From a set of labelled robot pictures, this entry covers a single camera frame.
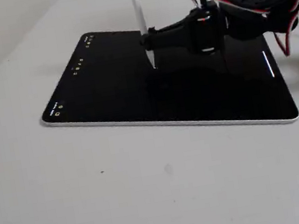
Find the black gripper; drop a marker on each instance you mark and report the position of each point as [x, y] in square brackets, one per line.
[180, 34]

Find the white stylus pencil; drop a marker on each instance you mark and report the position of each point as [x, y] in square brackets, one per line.
[139, 11]

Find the black screen tablet silver edge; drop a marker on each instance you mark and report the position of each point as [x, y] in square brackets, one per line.
[108, 101]

